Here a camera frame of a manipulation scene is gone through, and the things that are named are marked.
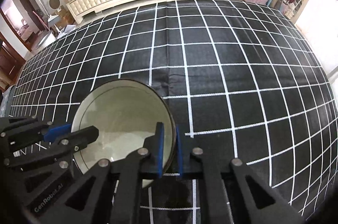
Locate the black white grid tablecloth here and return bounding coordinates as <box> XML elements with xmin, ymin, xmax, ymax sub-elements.
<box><xmin>9</xmin><ymin>0</ymin><xmax>337</xmax><ymax>218</ymax></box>

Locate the green patterned ceramic bowl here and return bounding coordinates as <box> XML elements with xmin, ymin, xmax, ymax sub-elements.
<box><xmin>72</xmin><ymin>79</ymin><xmax>176</xmax><ymax>173</ymax></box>

